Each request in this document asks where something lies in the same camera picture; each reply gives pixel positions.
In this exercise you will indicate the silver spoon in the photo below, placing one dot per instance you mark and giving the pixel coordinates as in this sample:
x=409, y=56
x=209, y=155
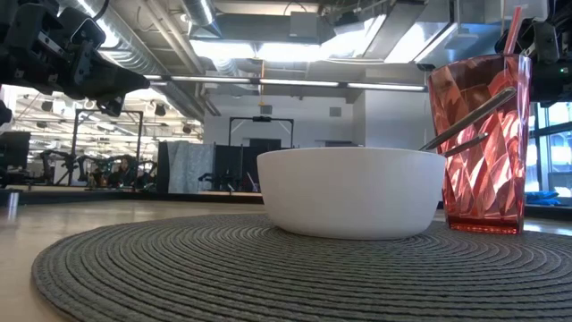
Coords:
x=482, y=111

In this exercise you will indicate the white bowl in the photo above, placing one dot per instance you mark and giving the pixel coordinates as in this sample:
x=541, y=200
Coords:
x=348, y=192

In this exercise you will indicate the blue cushion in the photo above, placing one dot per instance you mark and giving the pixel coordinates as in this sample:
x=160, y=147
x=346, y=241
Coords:
x=543, y=195

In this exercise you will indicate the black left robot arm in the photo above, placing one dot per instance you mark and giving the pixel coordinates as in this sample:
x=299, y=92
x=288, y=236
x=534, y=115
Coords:
x=4, y=114

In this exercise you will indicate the round silver ventilation duct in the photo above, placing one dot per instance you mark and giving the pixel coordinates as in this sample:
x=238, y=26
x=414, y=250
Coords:
x=201, y=13

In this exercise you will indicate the black gantry frame with lamps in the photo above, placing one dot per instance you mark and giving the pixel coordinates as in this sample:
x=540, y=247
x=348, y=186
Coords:
x=129, y=111

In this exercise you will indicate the black partition panel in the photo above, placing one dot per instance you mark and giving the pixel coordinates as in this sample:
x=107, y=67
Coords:
x=232, y=161

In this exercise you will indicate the grey ceiling box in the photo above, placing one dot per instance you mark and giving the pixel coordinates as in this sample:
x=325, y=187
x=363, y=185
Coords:
x=304, y=24

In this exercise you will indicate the small black background robot arm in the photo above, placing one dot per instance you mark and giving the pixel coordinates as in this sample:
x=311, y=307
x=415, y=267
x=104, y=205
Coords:
x=219, y=179

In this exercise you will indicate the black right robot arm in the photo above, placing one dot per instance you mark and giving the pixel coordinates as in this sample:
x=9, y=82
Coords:
x=552, y=85

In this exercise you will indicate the red drinking straw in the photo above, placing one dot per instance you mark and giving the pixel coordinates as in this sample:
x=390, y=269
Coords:
x=512, y=31

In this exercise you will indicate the silver fork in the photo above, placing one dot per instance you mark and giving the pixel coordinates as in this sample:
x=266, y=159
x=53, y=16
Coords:
x=467, y=145

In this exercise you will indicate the long ceiling light bar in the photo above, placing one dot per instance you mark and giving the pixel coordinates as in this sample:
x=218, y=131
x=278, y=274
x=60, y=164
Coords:
x=295, y=82

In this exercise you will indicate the red faceted plastic tumbler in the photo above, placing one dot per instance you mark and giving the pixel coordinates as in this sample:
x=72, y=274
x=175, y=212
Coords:
x=491, y=192

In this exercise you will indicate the window with dark frame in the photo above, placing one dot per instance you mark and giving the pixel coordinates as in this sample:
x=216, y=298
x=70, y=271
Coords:
x=558, y=156

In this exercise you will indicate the grey cloth cover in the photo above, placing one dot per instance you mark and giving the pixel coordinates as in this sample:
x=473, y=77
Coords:
x=190, y=165

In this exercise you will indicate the grey round woven placemat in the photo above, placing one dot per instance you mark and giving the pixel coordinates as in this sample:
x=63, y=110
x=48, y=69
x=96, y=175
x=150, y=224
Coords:
x=223, y=277

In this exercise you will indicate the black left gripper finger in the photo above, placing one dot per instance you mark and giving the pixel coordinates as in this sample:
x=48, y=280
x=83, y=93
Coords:
x=111, y=106
x=107, y=78

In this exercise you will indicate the large sheet-metal duct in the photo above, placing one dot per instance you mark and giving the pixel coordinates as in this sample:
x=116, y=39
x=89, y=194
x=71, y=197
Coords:
x=447, y=31

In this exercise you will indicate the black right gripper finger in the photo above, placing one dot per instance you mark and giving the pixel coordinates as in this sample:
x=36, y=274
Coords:
x=543, y=42

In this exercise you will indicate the black hanging spotlight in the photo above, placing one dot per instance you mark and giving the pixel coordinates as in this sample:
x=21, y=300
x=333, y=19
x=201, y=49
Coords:
x=160, y=110
x=47, y=106
x=187, y=129

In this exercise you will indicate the grey wall vent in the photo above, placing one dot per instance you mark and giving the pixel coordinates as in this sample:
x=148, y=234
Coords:
x=266, y=110
x=335, y=112

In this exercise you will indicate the dark computer monitor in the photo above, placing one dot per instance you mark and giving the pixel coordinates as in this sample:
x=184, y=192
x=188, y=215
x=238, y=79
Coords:
x=15, y=149

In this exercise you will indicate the black gantry frame with camera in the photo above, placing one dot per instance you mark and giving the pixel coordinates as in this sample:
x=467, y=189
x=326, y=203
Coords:
x=261, y=119

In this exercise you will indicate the silver metal post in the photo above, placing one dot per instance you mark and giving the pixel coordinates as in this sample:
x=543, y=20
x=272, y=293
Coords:
x=12, y=203

